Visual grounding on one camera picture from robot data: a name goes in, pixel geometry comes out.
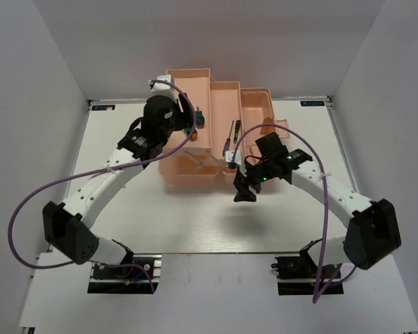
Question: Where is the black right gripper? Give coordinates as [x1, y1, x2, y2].
[233, 159, 274, 203]

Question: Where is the green stubby screwdriver orange cap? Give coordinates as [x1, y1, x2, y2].
[183, 127, 198, 141]

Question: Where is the pink plastic toolbox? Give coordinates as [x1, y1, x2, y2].
[158, 68, 290, 186]

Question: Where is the blue handled thin screwdriver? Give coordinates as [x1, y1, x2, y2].
[222, 120, 234, 157]

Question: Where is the black green precision screwdriver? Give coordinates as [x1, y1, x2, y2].
[233, 120, 241, 144]

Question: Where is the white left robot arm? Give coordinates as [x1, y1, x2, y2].
[42, 93, 196, 278]

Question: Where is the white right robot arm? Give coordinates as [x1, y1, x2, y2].
[225, 133, 401, 278]

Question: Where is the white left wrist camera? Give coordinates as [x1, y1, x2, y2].
[148, 74, 178, 104]

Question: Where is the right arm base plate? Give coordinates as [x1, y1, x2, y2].
[270, 255, 344, 296]

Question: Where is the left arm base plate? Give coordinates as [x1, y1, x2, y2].
[87, 255, 162, 295]

